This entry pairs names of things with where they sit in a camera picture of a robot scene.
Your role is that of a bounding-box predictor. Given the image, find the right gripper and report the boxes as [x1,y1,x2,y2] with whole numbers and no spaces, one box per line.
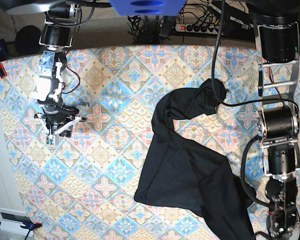
[34,104,87,145]

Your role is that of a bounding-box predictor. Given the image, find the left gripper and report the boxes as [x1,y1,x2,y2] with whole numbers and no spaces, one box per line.
[254,214,300,240]

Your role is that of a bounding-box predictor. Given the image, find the black t-shirt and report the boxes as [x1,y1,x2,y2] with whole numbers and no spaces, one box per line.
[134,79,254,240]

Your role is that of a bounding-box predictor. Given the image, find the white floor box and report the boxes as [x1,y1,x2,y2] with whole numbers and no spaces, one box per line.
[0,207,31,236]

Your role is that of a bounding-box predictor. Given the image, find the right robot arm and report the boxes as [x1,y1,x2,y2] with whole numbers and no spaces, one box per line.
[0,0,97,146]

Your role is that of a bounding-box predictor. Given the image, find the white power strip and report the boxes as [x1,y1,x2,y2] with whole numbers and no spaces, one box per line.
[174,23,219,35]

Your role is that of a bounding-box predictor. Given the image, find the blue clamp far left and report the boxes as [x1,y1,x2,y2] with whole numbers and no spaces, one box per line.
[0,38,9,54]

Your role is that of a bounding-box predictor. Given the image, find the orange black clamp lower left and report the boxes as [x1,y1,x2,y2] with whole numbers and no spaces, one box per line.
[0,221,43,231]

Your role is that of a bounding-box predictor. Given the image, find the black round stool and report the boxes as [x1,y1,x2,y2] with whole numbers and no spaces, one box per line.
[14,25,42,56]

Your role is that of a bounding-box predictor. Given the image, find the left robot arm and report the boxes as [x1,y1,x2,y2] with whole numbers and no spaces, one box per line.
[240,0,300,240]

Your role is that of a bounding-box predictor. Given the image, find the patterned tablecloth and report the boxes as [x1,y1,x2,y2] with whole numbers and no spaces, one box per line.
[0,45,300,240]

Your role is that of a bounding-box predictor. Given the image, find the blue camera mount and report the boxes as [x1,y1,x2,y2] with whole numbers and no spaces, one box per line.
[108,0,186,16]

